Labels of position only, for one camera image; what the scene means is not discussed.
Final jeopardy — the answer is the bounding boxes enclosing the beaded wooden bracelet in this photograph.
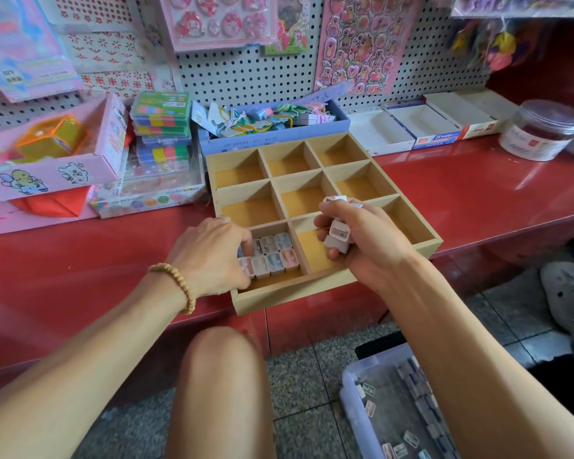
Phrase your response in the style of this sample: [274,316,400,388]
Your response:
[147,261,198,316]

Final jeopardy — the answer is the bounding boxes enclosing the person's right forearm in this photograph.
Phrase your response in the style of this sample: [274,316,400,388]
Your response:
[376,253,574,459]

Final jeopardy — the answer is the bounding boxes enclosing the pile of boxed erasers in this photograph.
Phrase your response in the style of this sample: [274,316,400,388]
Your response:
[358,372,439,459]

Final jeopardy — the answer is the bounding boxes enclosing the blue box of trinkets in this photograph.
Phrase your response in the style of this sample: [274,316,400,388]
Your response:
[195,83,353,157]

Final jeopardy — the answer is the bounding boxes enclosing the pink sticker pack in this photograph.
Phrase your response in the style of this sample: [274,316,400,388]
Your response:
[157,0,279,54]
[313,0,428,99]

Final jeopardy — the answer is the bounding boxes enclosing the person's left hand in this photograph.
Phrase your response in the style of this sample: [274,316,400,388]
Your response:
[165,215,258,301]

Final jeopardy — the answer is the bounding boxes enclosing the round clear plastic jar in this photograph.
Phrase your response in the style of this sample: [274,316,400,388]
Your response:
[497,99,574,163]

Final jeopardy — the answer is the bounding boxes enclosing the white pegboard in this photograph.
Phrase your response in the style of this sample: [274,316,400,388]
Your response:
[0,0,499,135]

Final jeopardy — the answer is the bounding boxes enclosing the person's right hand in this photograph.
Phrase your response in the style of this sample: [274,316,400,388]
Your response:
[313,196,418,291]

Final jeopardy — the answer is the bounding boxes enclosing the clear plastic storage bin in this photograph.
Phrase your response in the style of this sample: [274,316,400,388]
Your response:
[339,341,462,459]

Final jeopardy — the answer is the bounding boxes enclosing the pastel cartoon sticker pack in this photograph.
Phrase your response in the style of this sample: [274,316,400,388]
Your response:
[0,0,84,104]

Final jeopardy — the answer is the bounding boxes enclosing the red display counter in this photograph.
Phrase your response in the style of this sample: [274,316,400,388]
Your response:
[0,136,574,398]

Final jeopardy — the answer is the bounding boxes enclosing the white tray box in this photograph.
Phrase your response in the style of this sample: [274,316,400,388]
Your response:
[348,108,418,157]
[383,98,464,151]
[425,87,519,140]

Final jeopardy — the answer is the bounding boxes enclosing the stack of colourful packs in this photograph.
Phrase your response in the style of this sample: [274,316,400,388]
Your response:
[128,91,193,169]

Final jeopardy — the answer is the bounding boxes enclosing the red patterned sticker sheet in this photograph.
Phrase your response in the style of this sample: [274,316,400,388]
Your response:
[52,0,180,100]

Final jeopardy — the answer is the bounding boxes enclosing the person's left forearm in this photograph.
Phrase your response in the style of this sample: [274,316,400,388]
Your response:
[0,280,196,459]

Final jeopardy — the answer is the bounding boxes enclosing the sharpeners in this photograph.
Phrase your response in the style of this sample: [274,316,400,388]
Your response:
[321,194,365,255]

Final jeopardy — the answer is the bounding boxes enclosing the wooden compartment tray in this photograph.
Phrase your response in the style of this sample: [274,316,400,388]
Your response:
[203,131,445,317]

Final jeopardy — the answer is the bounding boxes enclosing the person's left leg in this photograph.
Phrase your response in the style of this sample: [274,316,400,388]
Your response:
[165,326,277,459]

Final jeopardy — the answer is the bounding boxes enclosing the pink tray of trinkets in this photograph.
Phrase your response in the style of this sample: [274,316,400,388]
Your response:
[0,92,129,236]

